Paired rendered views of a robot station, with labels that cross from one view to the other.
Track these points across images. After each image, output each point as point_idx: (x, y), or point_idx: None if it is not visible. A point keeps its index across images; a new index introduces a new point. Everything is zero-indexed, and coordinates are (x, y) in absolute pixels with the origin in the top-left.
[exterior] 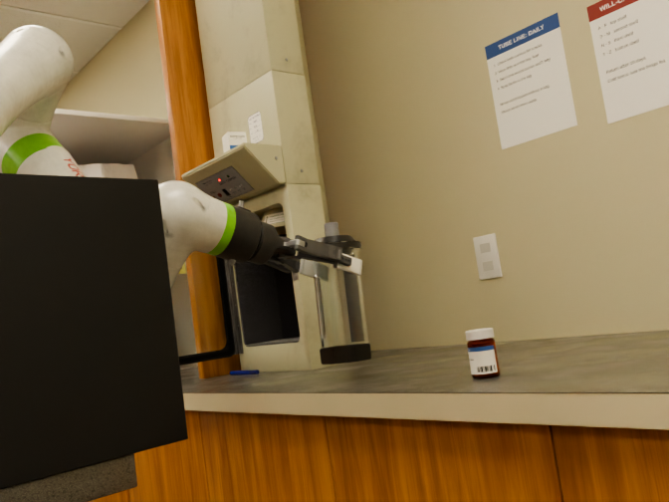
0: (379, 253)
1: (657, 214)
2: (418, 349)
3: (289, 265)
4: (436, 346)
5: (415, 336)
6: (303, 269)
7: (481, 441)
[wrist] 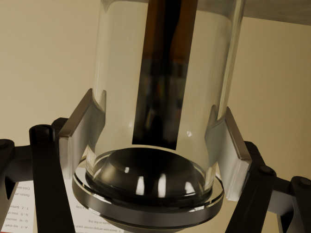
0: (307, 133)
1: (18, 80)
2: (280, 16)
3: (232, 216)
4: (263, 19)
5: (292, 37)
6: (233, 166)
7: None
